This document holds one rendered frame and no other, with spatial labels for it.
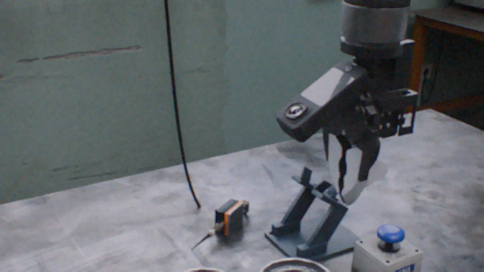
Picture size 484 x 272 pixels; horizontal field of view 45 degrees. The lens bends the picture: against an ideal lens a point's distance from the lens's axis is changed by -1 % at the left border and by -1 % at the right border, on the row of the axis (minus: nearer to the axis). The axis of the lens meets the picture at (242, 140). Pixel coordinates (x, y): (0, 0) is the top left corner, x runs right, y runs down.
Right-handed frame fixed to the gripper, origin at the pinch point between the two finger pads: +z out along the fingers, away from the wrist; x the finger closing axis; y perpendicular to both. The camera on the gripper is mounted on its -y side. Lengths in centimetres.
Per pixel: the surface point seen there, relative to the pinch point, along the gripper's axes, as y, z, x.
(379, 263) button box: 7.1, 12.1, -1.0
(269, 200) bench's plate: 7.2, 16.1, 27.4
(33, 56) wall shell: -6, 21, 162
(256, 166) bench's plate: 12.3, 16.1, 40.4
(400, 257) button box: 10.2, 11.7, -1.7
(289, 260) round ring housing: -3.4, 12.3, 5.8
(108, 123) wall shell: 19, 52, 162
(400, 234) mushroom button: 10.9, 8.9, -0.5
